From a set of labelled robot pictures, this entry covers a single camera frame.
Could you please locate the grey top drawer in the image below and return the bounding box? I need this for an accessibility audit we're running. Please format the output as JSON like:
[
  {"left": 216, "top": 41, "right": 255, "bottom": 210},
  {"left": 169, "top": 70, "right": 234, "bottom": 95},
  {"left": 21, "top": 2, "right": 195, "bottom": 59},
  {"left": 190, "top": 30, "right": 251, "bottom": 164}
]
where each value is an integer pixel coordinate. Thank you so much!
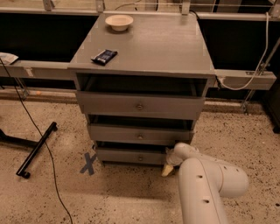
[{"left": 76, "top": 91, "right": 205, "bottom": 120}]

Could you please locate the grey metal rail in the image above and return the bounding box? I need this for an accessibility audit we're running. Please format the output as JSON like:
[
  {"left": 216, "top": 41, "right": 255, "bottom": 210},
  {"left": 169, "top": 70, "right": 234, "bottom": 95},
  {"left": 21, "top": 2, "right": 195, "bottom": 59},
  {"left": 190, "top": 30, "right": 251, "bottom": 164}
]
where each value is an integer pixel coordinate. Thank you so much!
[{"left": 6, "top": 60, "right": 277, "bottom": 90}]

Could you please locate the white ceramic bowl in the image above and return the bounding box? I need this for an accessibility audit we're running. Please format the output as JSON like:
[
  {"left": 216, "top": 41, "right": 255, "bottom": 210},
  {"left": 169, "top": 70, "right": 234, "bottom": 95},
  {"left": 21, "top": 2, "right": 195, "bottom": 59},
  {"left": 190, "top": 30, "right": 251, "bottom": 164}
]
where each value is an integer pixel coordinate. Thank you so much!
[{"left": 105, "top": 15, "right": 134, "bottom": 32}]

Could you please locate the white paper sheet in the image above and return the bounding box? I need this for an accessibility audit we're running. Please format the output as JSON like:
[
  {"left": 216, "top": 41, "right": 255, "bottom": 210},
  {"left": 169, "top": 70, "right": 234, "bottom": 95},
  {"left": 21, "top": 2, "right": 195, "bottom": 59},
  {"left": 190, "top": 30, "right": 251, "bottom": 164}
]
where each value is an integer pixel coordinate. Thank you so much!
[{"left": 0, "top": 52, "right": 18, "bottom": 65}]

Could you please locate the grey middle drawer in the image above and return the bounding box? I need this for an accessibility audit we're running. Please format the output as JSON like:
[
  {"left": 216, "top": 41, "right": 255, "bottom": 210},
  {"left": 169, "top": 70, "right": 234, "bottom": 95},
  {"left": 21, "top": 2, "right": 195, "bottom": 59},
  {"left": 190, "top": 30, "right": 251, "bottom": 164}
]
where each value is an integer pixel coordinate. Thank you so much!
[{"left": 87, "top": 124, "right": 194, "bottom": 145}]

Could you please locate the black metal stand base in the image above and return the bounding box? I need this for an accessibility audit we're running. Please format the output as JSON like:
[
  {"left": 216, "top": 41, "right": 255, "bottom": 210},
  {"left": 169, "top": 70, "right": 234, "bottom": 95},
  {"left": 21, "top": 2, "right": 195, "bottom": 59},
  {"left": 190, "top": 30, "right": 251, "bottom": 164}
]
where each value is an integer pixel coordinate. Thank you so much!
[{"left": 0, "top": 122, "right": 58, "bottom": 179}]

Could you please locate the blue tape cross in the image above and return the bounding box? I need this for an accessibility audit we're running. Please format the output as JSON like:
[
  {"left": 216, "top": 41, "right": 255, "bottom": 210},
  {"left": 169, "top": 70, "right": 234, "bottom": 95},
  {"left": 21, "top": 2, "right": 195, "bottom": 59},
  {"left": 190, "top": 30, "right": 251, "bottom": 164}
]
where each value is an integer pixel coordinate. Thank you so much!
[{"left": 80, "top": 152, "right": 96, "bottom": 175}]

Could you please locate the grey drawer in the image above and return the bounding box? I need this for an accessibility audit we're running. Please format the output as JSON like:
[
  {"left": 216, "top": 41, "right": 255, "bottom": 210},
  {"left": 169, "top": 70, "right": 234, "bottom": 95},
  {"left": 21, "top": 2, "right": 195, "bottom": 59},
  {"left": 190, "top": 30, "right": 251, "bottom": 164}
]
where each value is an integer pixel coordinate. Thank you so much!
[
  {"left": 87, "top": 124, "right": 194, "bottom": 145},
  {"left": 96, "top": 148, "right": 166, "bottom": 165},
  {"left": 76, "top": 91, "right": 205, "bottom": 120}
]

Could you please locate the white cable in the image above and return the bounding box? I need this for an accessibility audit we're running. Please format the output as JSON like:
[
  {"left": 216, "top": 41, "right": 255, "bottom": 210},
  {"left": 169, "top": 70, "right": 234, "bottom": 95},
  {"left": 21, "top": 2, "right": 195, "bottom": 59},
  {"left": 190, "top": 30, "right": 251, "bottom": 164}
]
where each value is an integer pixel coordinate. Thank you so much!
[{"left": 217, "top": 11, "right": 270, "bottom": 91}]

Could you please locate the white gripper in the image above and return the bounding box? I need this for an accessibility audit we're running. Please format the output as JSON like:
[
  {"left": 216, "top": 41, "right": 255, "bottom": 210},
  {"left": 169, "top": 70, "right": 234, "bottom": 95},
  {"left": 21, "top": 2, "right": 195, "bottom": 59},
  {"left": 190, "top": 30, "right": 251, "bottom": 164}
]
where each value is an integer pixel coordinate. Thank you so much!
[{"left": 161, "top": 148, "right": 183, "bottom": 177}]

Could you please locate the black floor cable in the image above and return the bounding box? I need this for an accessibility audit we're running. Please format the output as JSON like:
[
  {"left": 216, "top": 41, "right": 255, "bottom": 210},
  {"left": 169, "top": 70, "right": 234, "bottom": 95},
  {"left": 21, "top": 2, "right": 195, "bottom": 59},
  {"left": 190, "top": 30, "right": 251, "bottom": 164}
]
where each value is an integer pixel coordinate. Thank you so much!
[{"left": 0, "top": 57, "right": 74, "bottom": 224}]

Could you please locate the grey drawer cabinet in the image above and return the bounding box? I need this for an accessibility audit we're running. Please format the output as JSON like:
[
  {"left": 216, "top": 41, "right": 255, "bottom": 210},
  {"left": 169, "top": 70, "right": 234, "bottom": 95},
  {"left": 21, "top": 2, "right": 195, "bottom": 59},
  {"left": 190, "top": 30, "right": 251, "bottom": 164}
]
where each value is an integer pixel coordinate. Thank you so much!
[{"left": 70, "top": 14, "right": 214, "bottom": 153}]

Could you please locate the grey bottom drawer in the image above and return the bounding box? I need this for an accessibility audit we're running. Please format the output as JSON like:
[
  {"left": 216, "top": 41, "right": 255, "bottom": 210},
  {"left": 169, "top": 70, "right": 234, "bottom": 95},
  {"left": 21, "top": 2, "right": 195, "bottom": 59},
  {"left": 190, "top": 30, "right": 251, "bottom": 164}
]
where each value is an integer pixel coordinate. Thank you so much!
[{"left": 96, "top": 148, "right": 166, "bottom": 165}]

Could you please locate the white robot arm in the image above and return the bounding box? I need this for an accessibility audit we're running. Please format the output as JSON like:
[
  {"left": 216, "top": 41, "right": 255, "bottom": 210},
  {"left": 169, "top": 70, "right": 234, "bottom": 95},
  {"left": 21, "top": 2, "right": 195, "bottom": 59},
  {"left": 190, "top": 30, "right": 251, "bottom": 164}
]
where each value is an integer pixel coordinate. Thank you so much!
[{"left": 162, "top": 143, "right": 249, "bottom": 224}]

